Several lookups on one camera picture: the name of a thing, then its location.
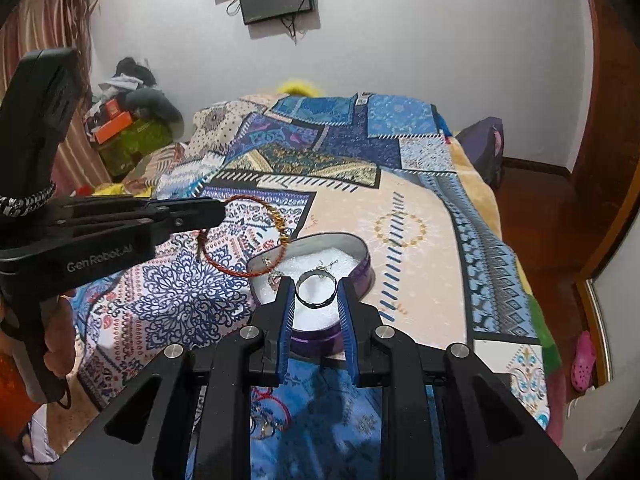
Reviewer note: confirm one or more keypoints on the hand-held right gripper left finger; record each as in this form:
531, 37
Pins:
284, 330

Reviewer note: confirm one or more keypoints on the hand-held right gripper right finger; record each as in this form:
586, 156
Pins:
347, 332

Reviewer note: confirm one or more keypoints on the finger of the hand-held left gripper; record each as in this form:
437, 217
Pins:
200, 215
125, 203

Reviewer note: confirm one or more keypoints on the purple heart-shaped tin box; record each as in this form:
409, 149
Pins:
300, 255

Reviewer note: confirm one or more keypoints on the red and gold twisted bangle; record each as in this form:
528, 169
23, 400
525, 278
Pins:
278, 220

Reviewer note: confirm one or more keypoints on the person's left hand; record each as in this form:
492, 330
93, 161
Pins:
57, 330

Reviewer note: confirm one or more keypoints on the yellow cloth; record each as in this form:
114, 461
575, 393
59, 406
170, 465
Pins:
112, 190

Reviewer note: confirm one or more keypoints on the small silver earrings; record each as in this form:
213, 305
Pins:
272, 275

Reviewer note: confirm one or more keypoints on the green bag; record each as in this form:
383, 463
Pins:
132, 145

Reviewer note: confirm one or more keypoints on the orange box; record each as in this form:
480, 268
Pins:
112, 122

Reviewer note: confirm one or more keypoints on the striped brown curtain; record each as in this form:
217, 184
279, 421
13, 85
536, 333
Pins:
50, 20

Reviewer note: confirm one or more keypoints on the pile of clothes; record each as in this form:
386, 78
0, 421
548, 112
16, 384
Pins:
140, 90

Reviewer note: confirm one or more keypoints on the patterned patchwork blanket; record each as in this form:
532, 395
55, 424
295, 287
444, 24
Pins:
400, 200

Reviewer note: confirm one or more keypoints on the pink clog shoe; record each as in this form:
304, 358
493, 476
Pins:
584, 360

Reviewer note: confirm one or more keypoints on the white cabinet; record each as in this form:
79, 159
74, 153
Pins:
615, 340

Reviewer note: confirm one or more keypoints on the wooden door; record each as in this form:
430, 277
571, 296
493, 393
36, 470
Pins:
615, 110

